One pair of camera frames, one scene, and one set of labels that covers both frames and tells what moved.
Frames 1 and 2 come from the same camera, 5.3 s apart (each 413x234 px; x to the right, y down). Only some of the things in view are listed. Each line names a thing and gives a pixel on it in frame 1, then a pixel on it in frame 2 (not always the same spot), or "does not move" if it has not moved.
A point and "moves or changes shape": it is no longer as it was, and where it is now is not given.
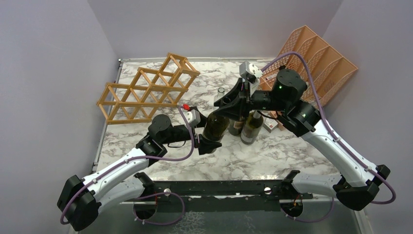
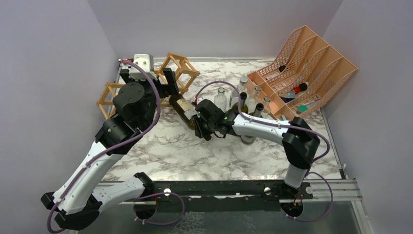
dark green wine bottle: (215, 126) moves or changes shape
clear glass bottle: (220, 93) does not move
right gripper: (230, 109) to (199, 131)
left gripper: (204, 145) to (170, 88)
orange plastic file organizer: (323, 71) does not move
